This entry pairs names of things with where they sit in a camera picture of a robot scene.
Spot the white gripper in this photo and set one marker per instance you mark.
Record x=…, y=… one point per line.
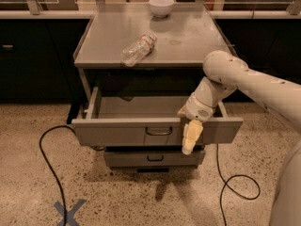
x=198, y=109

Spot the grey top drawer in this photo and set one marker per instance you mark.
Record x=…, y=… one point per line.
x=142, y=121

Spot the grey drawer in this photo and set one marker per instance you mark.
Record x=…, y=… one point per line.
x=152, y=159
x=142, y=121

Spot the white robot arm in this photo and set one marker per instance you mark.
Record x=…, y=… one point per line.
x=225, y=73

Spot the grey bottom drawer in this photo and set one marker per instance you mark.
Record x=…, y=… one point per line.
x=152, y=159

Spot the grey metal drawer cabinet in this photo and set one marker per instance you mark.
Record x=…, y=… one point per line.
x=173, y=68

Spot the dark counter with white top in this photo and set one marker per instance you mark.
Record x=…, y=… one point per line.
x=36, y=55

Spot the clear plastic water bottle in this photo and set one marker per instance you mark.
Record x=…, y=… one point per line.
x=138, y=50

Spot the white ceramic bowl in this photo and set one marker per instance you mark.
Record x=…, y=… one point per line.
x=161, y=8

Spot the blue tape cross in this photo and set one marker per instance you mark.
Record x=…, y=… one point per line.
x=68, y=217

